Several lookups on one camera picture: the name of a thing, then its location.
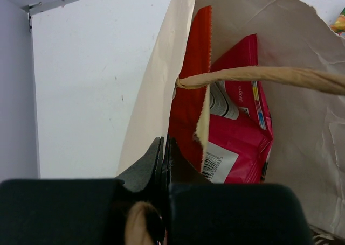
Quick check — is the pink snack bag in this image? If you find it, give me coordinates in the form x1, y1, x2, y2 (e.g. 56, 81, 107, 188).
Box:
199, 33, 274, 184

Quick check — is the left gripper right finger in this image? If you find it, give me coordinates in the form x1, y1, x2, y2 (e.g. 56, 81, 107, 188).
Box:
167, 140, 313, 244

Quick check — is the green yellow candy bag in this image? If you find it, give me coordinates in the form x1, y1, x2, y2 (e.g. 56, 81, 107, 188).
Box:
330, 9, 345, 37

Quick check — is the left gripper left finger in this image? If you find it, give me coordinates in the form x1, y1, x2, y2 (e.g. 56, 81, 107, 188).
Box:
1, 138, 164, 244

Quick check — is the red snack bag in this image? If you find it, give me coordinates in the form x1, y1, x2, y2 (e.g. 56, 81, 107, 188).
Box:
168, 6, 212, 172

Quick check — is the beige paper bag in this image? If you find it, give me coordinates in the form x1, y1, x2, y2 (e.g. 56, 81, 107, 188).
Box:
118, 0, 344, 244

